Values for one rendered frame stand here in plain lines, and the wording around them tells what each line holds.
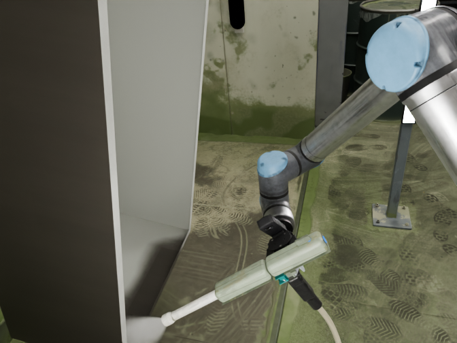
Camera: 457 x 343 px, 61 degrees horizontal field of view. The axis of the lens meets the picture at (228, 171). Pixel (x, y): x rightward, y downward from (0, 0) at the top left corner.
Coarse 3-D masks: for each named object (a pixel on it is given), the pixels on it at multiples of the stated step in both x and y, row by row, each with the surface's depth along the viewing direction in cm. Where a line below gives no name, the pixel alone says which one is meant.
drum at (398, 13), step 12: (372, 0) 320; (360, 12) 305; (372, 12) 289; (384, 12) 282; (396, 12) 278; (408, 12) 276; (360, 24) 307; (372, 24) 293; (360, 36) 309; (360, 48) 312; (360, 60) 316; (360, 72) 319; (360, 84) 322; (396, 108) 315; (384, 120) 322; (396, 120) 320
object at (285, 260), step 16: (304, 240) 92; (320, 240) 90; (272, 256) 96; (288, 256) 92; (304, 256) 92; (320, 256) 92; (240, 272) 98; (256, 272) 95; (272, 272) 94; (288, 272) 95; (224, 288) 97; (240, 288) 96; (256, 288) 97; (304, 288) 98; (192, 304) 101; (320, 304) 102
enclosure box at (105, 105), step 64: (0, 0) 57; (64, 0) 54; (128, 0) 112; (192, 0) 108; (0, 64) 62; (64, 64) 60; (128, 64) 123; (192, 64) 118; (0, 128) 70; (64, 128) 66; (128, 128) 136; (192, 128) 130; (0, 192) 79; (64, 192) 75; (128, 192) 153; (192, 192) 144; (0, 256) 91; (64, 256) 85; (128, 256) 141; (64, 320) 100
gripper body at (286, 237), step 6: (282, 222) 112; (288, 222) 112; (288, 228) 113; (276, 234) 107; (282, 234) 106; (288, 234) 105; (270, 240) 108; (276, 240) 106; (282, 240) 104; (288, 240) 103; (270, 246) 106; (276, 246) 104; (282, 246) 103
